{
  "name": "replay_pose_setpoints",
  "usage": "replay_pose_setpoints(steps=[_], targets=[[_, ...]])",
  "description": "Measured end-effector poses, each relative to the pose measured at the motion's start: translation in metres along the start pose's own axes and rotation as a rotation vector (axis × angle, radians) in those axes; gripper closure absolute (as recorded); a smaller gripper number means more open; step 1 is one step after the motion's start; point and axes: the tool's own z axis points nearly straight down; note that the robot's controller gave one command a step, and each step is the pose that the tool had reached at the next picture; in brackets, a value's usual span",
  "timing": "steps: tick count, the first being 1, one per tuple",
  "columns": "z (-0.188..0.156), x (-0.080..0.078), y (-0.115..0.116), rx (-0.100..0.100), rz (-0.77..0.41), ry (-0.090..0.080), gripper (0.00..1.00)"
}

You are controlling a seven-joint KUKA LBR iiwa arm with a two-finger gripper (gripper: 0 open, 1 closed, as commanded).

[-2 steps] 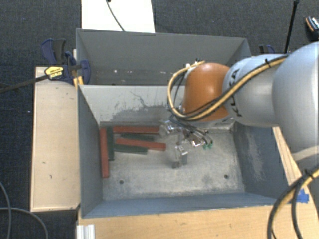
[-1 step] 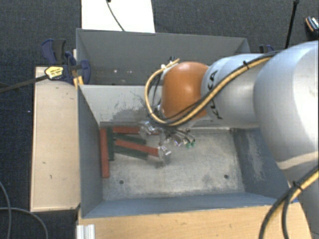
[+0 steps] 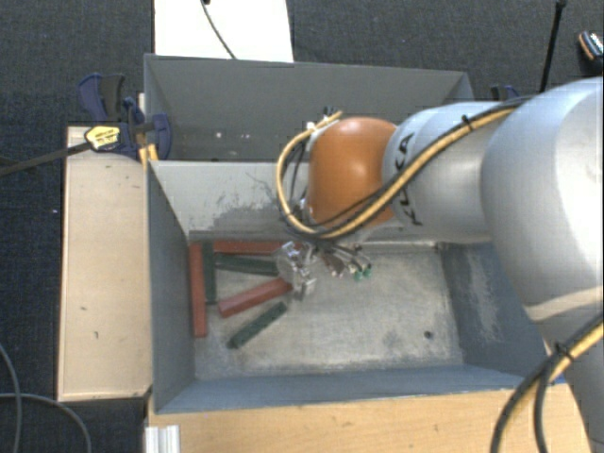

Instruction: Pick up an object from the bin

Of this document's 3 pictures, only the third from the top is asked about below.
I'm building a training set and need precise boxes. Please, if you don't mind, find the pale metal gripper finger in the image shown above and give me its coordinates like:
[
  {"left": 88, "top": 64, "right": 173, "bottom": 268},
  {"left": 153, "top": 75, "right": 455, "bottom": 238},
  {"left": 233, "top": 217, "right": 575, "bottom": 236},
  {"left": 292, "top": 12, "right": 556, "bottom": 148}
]
[
  {"left": 275, "top": 242, "right": 306, "bottom": 278},
  {"left": 292, "top": 272, "right": 318, "bottom": 302}
]

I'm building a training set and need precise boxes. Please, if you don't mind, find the dark green flat block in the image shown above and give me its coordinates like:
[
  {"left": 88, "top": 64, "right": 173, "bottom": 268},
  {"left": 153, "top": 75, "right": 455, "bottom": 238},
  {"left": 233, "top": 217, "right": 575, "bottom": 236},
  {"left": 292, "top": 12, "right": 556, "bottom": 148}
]
[
  {"left": 214, "top": 254, "right": 280, "bottom": 277},
  {"left": 226, "top": 300, "right": 290, "bottom": 350},
  {"left": 202, "top": 243, "right": 219, "bottom": 305}
]

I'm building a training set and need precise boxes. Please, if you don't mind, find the red-brown flat block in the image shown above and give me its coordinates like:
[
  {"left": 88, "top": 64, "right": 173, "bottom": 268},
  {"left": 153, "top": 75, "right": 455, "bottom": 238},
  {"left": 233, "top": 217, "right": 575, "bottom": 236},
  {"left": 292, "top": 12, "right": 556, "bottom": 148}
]
[
  {"left": 188, "top": 243, "right": 210, "bottom": 340},
  {"left": 211, "top": 239, "right": 285, "bottom": 256},
  {"left": 217, "top": 277, "right": 294, "bottom": 320}
]

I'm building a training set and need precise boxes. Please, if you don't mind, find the grey metal bin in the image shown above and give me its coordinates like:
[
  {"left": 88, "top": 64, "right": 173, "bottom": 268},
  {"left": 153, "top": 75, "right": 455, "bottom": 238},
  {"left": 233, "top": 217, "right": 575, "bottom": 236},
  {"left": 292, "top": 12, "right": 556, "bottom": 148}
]
[{"left": 143, "top": 53, "right": 563, "bottom": 415}]

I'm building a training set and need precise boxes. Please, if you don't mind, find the pale wood flat board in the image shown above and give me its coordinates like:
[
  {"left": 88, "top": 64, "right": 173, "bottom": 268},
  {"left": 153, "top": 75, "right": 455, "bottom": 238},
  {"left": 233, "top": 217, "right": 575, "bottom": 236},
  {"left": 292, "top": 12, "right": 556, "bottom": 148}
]
[{"left": 56, "top": 126, "right": 155, "bottom": 403}]

